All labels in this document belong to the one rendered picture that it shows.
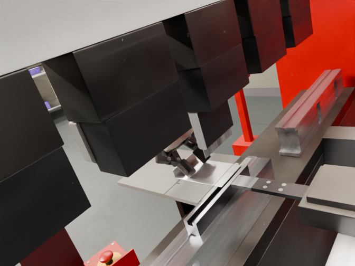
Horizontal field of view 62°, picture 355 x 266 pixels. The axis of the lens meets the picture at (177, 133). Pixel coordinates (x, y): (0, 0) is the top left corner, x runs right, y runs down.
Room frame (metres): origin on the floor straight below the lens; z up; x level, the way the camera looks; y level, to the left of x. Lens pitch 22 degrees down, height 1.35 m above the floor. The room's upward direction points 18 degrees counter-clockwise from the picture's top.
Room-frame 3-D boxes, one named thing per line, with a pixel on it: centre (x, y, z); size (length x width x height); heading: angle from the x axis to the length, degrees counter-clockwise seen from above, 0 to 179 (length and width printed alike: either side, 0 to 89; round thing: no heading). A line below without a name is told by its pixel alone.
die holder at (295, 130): (0.92, -0.47, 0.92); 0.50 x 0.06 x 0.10; 134
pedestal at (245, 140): (2.38, -0.59, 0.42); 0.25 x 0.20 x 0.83; 44
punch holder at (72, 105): (0.42, 0.06, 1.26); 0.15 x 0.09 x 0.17; 134
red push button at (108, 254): (0.66, 0.29, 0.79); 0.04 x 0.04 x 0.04
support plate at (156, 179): (0.65, 0.03, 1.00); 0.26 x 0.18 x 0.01; 44
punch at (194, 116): (0.54, -0.07, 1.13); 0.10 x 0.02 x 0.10; 134
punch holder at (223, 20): (0.56, -0.09, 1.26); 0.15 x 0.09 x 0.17; 134
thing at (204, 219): (0.51, -0.04, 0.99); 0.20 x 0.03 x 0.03; 134
